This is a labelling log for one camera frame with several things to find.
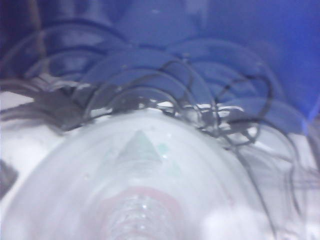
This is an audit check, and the black cable bundle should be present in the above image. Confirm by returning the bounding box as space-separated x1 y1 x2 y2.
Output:
0 74 276 151

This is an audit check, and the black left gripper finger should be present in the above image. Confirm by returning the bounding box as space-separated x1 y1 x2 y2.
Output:
0 159 20 200

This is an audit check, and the clear plastic water bottle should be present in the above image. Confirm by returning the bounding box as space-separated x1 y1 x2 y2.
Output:
0 14 320 240

